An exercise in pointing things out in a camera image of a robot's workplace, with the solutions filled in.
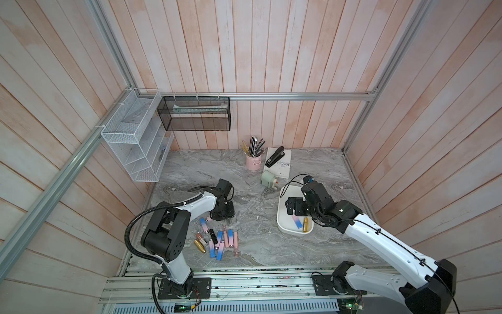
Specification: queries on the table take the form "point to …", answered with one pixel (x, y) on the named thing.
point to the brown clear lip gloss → (199, 236)
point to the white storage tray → (292, 224)
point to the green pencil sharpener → (268, 180)
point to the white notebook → (282, 167)
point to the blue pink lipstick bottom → (211, 246)
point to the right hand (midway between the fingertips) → (294, 202)
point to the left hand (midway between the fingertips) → (229, 218)
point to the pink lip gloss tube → (226, 236)
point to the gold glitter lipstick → (199, 246)
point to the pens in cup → (255, 148)
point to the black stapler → (276, 157)
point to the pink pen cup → (253, 163)
